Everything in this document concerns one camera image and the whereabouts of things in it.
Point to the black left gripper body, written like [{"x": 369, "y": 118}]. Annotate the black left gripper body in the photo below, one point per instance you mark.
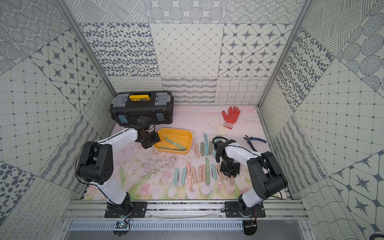
[{"x": 150, "y": 141}]

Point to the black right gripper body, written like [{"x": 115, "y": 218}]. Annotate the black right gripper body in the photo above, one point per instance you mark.
[{"x": 229, "y": 167}]

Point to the long pink fruit knife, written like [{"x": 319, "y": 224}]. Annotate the long pink fruit knife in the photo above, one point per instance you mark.
[{"x": 232, "y": 181}]

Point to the teal folding fruit knife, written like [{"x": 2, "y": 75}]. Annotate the teal folding fruit knife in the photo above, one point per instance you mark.
[{"x": 214, "y": 172}]

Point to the green folding fruit knife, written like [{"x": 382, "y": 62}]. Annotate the green folding fruit knife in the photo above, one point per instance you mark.
[{"x": 207, "y": 172}]

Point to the teal lettered fruit knife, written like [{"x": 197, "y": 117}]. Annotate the teal lettered fruit knife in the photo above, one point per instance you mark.
[{"x": 206, "y": 144}]

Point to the yellow plastic storage tray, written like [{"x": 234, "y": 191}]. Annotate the yellow plastic storage tray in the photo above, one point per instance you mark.
[{"x": 182, "y": 137}]

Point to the sage green fruit knife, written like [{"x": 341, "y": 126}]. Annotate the sage green fruit knife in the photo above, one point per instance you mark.
[{"x": 202, "y": 149}]

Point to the pink folding fruit knife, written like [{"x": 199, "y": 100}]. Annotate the pink folding fruit knife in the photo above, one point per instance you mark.
[{"x": 194, "y": 175}]

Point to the long coral fruit knife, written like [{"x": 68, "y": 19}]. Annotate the long coral fruit knife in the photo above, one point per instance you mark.
[{"x": 189, "y": 175}]

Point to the mint folding knife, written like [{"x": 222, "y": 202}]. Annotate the mint folding knife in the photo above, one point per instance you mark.
[{"x": 183, "y": 178}]

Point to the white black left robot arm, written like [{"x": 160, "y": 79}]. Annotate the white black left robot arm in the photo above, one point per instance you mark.
[{"x": 95, "y": 165}]

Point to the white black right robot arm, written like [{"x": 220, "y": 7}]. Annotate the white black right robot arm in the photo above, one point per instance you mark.
[{"x": 267, "y": 177}]

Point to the black Deli toolbox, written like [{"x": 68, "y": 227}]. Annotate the black Deli toolbox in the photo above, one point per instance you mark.
[{"x": 127, "y": 108}]

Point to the red work glove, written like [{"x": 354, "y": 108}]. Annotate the red work glove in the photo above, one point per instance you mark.
[{"x": 231, "y": 117}]

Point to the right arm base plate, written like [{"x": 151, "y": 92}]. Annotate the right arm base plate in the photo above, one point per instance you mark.
[{"x": 234, "y": 209}]

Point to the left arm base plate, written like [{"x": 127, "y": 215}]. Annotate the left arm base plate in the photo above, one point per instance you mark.
[{"x": 131, "y": 209}]

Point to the aluminium front rail frame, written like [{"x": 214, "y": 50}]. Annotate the aluminium front rail frame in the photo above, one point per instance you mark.
[{"x": 186, "y": 220}]

